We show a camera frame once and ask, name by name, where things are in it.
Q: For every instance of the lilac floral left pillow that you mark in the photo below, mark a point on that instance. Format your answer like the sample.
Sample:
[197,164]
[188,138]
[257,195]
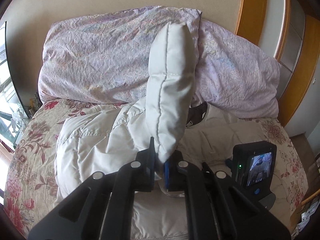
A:
[104,58]

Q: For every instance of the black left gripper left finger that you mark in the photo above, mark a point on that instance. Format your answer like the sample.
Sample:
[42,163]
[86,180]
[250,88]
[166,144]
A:
[101,207]

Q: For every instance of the lilac floral pillow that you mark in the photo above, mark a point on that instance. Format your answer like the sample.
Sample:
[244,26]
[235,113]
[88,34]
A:
[235,75]
[104,58]

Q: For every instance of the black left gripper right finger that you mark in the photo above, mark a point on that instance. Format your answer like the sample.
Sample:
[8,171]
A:
[219,208]

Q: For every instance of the window with dark frame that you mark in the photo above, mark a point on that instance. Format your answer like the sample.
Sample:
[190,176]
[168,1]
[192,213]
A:
[14,119]

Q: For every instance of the white puffer down jacket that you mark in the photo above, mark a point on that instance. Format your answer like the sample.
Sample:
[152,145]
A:
[163,113]

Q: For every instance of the wooden door frame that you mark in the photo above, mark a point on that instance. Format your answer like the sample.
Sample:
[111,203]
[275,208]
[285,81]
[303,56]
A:
[265,23]

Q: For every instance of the floral beige bed quilt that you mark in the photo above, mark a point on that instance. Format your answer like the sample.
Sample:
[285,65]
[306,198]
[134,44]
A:
[67,140]

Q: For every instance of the lilac floral right pillow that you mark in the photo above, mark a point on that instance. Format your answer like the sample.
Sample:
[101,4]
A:
[235,75]

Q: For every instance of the glass panel sliding door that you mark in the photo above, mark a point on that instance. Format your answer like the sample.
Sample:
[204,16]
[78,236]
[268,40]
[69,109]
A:
[292,46]

